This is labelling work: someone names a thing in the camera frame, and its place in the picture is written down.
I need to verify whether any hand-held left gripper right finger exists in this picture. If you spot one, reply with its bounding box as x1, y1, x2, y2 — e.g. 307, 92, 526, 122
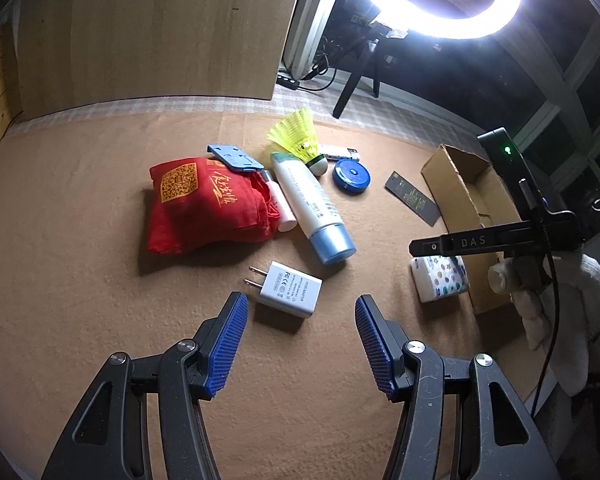
354, 294, 563, 480

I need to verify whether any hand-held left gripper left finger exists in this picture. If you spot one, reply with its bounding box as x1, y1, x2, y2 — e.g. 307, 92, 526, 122
40, 291, 251, 480

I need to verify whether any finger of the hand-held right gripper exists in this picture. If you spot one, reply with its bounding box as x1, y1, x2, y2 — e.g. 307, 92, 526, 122
409, 229, 531, 262

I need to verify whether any printed tissue pack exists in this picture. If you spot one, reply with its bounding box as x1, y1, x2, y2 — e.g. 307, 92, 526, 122
409, 255, 471, 303

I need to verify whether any cardboard box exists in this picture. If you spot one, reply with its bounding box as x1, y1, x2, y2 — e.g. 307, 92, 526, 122
420, 144, 531, 316

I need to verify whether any black card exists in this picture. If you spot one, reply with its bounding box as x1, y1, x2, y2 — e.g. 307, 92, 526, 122
384, 171, 441, 227

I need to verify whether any white charger adapter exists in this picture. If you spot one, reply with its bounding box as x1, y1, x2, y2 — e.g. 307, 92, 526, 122
243, 261, 324, 322

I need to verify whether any blue round tape measure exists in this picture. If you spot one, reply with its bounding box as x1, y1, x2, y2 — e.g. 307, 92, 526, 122
332, 158, 372, 193

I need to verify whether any red cloth bag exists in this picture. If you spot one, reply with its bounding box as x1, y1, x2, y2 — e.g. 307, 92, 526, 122
146, 156, 281, 255

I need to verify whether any small pink bottle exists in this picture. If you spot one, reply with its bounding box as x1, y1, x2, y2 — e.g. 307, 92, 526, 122
260, 170, 298, 233

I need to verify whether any white tube with blue cap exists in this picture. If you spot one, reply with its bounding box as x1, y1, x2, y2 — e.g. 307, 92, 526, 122
271, 151, 357, 266

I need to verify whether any white lighter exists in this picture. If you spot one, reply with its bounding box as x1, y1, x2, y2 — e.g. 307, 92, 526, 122
317, 144, 360, 162

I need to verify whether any blue plastic holder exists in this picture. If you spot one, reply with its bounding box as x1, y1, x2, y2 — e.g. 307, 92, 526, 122
205, 144, 267, 176

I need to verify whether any yellow shuttlecock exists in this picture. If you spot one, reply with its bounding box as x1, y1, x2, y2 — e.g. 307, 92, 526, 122
266, 109, 327, 177

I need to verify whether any person's right hand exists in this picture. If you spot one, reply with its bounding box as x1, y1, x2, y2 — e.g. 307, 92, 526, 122
487, 252, 600, 398

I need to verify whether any checkered cloth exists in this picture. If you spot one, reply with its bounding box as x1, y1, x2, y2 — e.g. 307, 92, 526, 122
5, 77, 491, 146

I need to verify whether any black tripod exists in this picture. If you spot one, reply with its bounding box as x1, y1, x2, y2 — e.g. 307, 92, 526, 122
332, 22, 411, 120

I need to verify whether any white framed panel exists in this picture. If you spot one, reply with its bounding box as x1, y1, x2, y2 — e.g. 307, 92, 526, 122
280, 0, 356, 81

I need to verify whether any light wooden board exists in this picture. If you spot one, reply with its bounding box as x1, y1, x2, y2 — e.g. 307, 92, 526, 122
17, 0, 308, 122

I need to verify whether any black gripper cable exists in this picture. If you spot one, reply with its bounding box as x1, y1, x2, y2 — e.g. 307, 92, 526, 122
530, 255, 562, 417

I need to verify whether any ring light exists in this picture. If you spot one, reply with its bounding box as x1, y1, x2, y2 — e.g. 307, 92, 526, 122
347, 0, 531, 41

